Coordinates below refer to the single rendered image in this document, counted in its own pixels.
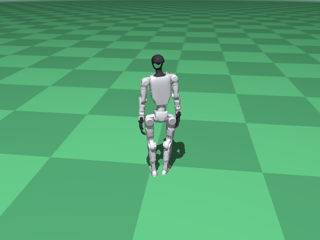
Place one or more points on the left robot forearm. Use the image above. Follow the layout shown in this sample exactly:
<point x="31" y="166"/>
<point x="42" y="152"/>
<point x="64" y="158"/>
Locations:
<point x="141" y="111"/>

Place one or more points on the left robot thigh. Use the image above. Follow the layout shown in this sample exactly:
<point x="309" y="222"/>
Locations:
<point x="149" y="129"/>

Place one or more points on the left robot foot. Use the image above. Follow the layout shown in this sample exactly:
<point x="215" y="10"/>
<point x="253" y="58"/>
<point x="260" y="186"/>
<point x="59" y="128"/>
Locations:
<point x="154" y="172"/>

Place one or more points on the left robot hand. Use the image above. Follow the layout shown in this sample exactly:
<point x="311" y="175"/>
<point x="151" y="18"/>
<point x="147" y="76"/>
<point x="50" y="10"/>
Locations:
<point x="141" y="120"/>

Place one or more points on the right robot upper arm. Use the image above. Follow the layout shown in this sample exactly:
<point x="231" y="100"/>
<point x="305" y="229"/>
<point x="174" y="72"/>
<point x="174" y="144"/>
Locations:
<point x="175" y="86"/>

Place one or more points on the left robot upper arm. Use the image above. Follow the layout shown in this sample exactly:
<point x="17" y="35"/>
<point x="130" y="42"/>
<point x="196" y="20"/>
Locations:
<point x="143" y="89"/>

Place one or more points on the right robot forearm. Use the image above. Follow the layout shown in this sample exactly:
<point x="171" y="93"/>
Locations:
<point x="177" y="104"/>

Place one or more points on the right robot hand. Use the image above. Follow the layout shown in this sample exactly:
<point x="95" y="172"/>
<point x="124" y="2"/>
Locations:
<point x="177" y="119"/>

